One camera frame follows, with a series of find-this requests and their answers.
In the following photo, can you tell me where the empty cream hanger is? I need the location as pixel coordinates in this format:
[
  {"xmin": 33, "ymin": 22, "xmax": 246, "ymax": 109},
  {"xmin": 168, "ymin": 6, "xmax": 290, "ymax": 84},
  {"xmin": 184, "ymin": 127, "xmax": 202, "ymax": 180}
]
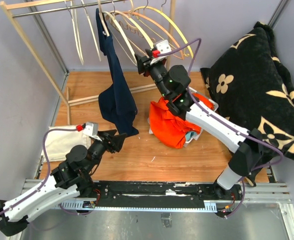
[{"xmin": 64, "ymin": 0, "xmax": 84, "ymax": 65}]

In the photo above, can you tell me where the teal t shirt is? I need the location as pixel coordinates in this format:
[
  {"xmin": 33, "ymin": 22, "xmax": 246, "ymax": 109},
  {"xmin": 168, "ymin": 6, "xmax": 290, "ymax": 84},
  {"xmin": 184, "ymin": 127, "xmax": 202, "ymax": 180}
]
[{"xmin": 185, "ymin": 131, "xmax": 199, "ymax": 142}]

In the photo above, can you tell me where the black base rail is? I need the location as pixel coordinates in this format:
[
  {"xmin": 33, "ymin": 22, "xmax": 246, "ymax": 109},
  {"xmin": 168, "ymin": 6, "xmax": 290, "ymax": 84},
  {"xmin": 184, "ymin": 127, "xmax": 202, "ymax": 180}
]
[{"xmin": 84, "ymin": 181, "xmax": 243, "ymax": 209}]

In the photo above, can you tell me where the navy blue t shirt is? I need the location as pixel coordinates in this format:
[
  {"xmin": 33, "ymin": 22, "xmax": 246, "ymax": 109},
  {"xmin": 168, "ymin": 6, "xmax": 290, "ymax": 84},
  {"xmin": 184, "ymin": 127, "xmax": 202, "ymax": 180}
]
[{"xmin": 95, "ymin": 9, "xmax": 139, "ymax": 137}]

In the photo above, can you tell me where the white pink t shirt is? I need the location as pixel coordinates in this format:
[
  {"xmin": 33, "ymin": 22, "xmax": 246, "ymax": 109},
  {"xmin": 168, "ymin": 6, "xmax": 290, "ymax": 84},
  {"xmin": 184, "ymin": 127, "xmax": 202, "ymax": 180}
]
[{"xmin": 147, "ymin": 118, "xmax": 154, "ymax": 135}]

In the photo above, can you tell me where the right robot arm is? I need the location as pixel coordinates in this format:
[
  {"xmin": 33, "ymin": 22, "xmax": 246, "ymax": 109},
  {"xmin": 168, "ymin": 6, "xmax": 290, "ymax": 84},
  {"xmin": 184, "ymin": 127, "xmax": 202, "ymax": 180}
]
[{"xmin": 134, "ymin": 49, "xmax": 263, "ymax": 200}]

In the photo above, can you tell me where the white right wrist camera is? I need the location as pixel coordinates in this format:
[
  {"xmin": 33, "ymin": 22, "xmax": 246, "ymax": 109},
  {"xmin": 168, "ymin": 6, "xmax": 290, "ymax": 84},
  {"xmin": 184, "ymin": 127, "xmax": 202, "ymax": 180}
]
[{"xmin": 150, "ymin": 39, "xmax": 172, "ymax": 65}]

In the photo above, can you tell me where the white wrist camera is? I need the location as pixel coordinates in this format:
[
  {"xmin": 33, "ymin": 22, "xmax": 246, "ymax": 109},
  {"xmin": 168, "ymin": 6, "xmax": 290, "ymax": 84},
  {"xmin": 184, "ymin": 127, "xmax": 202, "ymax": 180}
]
[
  {"xmin": 150, "ymin": 39, "xmax": 172, "ymax": 65},
  {"xmin": 76, "ymin": 121, "xmax": 102, "ymax": 141}
]

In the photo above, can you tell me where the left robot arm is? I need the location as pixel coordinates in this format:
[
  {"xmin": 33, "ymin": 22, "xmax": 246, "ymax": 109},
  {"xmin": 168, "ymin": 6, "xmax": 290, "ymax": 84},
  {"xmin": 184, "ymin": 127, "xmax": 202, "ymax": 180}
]
[{"xmin": 0, "ymin": 129, "xmax": 127, "ymax": 237}]

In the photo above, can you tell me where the folded cream cloth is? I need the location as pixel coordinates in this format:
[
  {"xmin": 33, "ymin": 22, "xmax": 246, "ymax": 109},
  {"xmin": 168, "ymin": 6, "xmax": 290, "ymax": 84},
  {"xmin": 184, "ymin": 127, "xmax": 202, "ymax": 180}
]
[{"xmin": 45, "ymin": 130, "xmax": 92, "ymax": 162}]

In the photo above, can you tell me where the wooden clothes rack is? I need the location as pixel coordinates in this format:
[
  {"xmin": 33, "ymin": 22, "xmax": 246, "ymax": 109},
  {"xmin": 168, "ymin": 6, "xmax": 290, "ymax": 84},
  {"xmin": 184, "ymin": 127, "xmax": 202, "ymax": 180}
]
[{"xmin": 0, "ymin": 0, "xmax": 178, "ymax": 126}]

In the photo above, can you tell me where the black floral blanket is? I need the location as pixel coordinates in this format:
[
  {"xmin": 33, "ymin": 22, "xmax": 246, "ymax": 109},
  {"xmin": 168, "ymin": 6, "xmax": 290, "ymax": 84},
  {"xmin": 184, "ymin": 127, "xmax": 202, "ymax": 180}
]
[{"xmin": 199, "ymin": 21, "xmax": 294, "ymax": 187}]

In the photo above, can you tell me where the yellow hanger with metal hook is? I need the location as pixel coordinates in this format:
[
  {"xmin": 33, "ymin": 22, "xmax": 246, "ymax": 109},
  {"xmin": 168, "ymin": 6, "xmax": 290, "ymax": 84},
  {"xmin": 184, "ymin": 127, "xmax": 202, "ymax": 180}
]
[{"xmin": 133, "ymin": 0, "xmax": 195, "ymax": 60}]

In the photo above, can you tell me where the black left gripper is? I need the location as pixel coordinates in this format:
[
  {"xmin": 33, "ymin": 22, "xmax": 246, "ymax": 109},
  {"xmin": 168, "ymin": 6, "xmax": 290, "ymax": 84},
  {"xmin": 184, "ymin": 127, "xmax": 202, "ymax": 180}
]
[{"xmin": 85, "ymin": 129, "xmax": 127, "ymax": 173}]

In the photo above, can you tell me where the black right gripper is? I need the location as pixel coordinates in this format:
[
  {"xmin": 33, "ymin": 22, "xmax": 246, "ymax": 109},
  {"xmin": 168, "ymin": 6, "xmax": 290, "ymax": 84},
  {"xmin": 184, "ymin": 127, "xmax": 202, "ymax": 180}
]
[{"xmin": 134, "ymin": 49, "xmax": 170, "ymax": 100}]

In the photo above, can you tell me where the metal corner post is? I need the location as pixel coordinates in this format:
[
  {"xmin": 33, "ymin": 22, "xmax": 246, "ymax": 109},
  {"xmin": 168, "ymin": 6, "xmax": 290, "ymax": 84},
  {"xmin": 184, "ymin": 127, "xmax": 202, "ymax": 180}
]
[{"xmin": 33, "ymin": 14, "xmax": 69, "ymax": 76}]

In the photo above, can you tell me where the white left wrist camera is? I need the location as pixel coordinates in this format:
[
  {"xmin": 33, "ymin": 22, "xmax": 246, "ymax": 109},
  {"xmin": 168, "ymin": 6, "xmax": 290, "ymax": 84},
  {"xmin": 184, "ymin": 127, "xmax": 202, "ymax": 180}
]
[{"xmin": 76, "ymin": 121, "xmax": 102, "ymax": 141}]

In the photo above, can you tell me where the orange hanger with metal hook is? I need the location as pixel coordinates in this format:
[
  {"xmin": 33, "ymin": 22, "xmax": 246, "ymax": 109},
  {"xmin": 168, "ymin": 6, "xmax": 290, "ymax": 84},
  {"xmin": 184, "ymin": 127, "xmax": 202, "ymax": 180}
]
[{"xmin": 121, "ymin": 0, "xmax": 185, "ymax": 60}]

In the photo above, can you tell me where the orange t shirt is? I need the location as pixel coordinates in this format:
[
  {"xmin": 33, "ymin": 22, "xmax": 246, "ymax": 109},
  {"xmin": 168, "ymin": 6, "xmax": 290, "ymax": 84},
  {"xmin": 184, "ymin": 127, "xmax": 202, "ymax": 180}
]
[{"xmin": 148, "ymin": 97, "xmax": 201, "ymax": 149}]

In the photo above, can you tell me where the white plastic basket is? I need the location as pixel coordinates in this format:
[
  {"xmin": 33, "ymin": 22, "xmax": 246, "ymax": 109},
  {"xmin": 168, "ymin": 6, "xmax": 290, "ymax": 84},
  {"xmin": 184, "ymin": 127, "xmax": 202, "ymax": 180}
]
[{"xmin": 183, "ymin": 87, "xmax": 219, "ymax": 147}]

